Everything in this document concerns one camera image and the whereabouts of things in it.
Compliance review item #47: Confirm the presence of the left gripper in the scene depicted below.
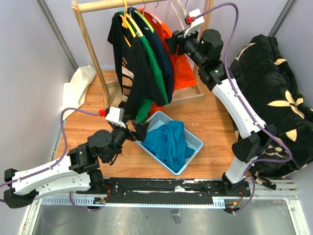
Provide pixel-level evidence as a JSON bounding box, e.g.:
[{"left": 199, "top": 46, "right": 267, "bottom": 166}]
[{"left": 105, "top": 115, "right": 150, "bottom": 163}]

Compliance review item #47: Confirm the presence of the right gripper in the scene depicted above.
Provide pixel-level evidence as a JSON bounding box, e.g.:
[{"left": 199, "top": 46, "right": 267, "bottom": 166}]
[{"left": 165, "top": 25, "right": 205, "bottom": 68}]

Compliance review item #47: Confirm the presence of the teal blue t shirt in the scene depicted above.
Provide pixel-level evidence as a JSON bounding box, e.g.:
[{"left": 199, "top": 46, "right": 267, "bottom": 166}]
[{"left": 142, "top": 120, "right": 195, "bottom": 173}]

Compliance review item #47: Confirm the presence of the orange t shirt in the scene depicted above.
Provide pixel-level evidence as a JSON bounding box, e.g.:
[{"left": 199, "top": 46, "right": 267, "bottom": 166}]
[{"left": 138, "top": 8, "right": 198, "bottom": 116}]

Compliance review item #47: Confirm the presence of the white plastic hanger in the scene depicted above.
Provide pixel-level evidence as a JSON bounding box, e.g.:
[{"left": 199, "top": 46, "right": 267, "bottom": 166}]
[{"left": 170, "top": 0, "right": 188, "bottom": 30}]

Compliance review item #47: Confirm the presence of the pink plastic hanger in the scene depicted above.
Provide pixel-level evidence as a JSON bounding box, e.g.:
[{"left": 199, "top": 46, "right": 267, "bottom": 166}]
[{"left": 140, "top": 0, "right": 164, "bottom": 27}]

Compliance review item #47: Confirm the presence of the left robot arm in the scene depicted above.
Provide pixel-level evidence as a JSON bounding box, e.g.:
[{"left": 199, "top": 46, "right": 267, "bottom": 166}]
[{"left": 3, "top": 120, "right": 150, "bottom": 209}]

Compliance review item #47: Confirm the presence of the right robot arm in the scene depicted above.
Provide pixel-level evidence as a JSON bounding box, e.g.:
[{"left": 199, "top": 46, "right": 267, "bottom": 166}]
[{"left": 165, "top": 29, "right": 276, "bottom": 196}]

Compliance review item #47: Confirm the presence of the green t shirt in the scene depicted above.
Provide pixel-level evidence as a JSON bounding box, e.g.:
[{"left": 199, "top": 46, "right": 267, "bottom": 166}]
[{"left": 117, "top": 10, "right": 169, "bottom": 123}]

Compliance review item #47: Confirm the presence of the navy blue t shirt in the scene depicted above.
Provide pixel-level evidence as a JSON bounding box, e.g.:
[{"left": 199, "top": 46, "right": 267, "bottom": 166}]
[{"left": 128, "top": 7, "right": 174, "bottom": 103}]

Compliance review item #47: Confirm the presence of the black printed t shirt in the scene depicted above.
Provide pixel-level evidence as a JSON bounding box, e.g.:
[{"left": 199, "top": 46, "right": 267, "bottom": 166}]
[{"left": 107, "top": 12, "right": 163, "bottom": 121}]

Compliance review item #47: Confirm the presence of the lime green hanger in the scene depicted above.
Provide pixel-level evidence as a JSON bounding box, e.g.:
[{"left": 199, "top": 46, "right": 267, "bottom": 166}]
[{"left": 134, "top": 9, "right": 154, "bottom": 33}]

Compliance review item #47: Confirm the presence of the yellow hanger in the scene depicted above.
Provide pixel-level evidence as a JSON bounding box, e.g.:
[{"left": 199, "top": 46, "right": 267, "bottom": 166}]
[{"left": 119, "top": 0, "right": 137, "bottom": 38}]

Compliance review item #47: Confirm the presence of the light blue plastic basket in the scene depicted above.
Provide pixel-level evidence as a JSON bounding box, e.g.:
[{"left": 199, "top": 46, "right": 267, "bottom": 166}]
[{"left": 136, "top": 111, "right": 203, "bottom": 176}]

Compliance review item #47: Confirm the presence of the wooden clothes rack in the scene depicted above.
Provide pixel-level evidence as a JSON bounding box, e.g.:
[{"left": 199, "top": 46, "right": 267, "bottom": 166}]
[{"left": 71, "top": 0, "right": 204, "bottom": 108}]

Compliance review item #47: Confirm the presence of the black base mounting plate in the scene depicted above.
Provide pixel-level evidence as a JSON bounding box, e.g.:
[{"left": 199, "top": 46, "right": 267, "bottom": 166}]
[{"left": 104, "top": 178, "right": 251, "bottom": 206}]

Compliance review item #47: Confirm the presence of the cream white cloth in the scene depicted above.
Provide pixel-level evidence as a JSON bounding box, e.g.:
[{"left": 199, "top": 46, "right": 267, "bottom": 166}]
[{"left": 62, "top": 65, "right": 97, "bottom": 110}]

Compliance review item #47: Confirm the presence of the black floral blanket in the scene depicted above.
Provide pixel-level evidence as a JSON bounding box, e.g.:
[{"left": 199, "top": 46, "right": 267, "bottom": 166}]
[{"left": 230, "top": 34, "right": 313, "bottom": 190}]

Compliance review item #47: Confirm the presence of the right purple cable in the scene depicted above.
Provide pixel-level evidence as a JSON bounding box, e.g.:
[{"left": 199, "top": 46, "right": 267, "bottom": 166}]
[{"left": 193, "top": 1, "right": 293, "bottom": 216}]

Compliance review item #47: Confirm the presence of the purple cable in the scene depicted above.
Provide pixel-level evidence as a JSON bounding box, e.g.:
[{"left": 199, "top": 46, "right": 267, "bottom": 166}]
[
  {"left": 0, "top": 107, "right": 108, "bottom": 212},
  {"left": 193, "top": 1, "right": 293, "bottom": 216}
]

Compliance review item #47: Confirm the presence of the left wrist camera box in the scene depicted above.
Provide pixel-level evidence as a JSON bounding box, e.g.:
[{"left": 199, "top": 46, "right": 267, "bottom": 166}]
[{"left": 98, "top": 106, "right": 126, "bottom": 128}]

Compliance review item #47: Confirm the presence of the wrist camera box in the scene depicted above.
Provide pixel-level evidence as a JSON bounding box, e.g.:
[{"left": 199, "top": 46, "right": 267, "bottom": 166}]
[
  {"left": 98, "top": 106, "right": 126, "bottom": 128},
  {"left": 184, "top": 9, "right": 204, "bottom": 38}
]

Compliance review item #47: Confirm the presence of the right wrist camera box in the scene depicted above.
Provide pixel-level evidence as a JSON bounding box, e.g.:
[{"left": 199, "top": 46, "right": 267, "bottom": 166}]
[{"left": 184, "top": 9, "right": 204, "bottom": 38}]

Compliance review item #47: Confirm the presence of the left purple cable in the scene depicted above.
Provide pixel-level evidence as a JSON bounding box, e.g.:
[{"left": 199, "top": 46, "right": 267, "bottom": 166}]
[{"left": 0, "top": 107, "right": 108, "bottom": 212}]

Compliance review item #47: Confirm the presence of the aluminium rail frame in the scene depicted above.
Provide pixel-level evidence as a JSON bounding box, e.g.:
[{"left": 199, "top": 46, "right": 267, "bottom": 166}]
[{"left": 19, "top": 178, "right": 312, "bottom": 235}]

